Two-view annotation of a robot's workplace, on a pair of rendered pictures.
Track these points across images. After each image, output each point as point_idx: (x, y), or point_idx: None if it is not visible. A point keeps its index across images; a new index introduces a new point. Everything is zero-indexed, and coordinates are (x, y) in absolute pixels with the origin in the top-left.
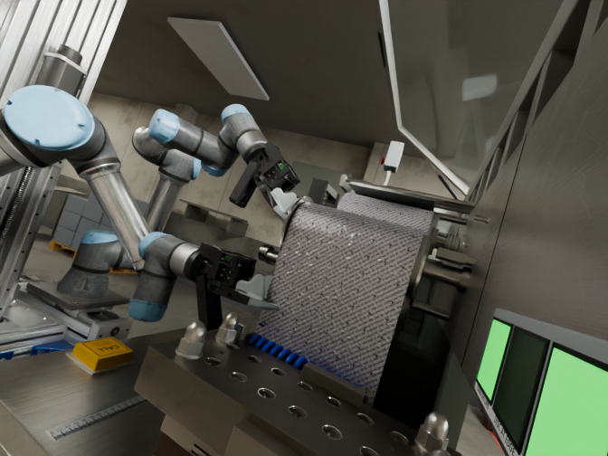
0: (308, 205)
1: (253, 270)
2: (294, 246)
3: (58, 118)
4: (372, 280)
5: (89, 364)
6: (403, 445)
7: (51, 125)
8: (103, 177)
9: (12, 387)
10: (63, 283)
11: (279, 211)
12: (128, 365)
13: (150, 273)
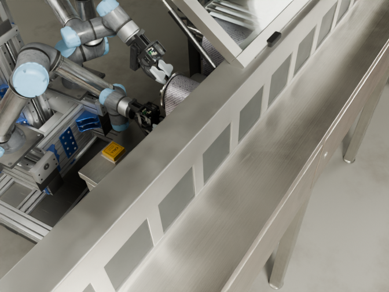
0: (170, 88)
1: (159, 111)
2: (170, 111)
3: (35, 83)
4: None
5: (111, 159)
6: None
7: (35, 87)
8: (59, 69)
9: (94, 176)
10: (65, 83)
11: (158, 81)
12: (125, 153)
13: (112, 115)
